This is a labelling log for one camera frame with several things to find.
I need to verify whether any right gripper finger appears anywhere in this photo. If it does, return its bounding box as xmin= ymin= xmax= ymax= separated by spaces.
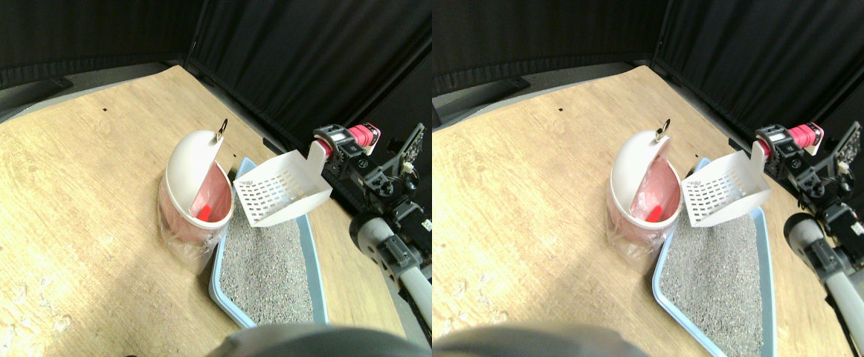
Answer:
xmin=756 ymin=125 xmax=795 ymax=152
xmin=314 ymin=125 xmax=353 ymax=153

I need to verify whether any white scoop with red handle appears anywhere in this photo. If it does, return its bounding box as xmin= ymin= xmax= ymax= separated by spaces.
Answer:
xmin=681 ymin=121 xmax=825 ymax=228
xmin=233 ymin=123 xmax=382 ymax=228

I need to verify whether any white bin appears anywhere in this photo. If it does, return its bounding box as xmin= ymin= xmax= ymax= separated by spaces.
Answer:
xmin=607 ymin=119 xmax=684 ymax=263
xmin=157 ymin=119 xmax=236 ymax=277

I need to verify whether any blue litter tray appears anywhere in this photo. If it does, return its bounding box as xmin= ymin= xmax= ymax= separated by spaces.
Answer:
xmin=651 ymin=158 xmax=777 ymax=357
xmin=207 ymin=156 xmax=329 ymax=329

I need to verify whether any black curtain stand foot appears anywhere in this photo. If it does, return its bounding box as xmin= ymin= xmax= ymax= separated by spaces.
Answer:
xmin=27 ymin=76 xmax=74 ymax=94
xmin=477 ymin=77 xmax=529 ymax=94

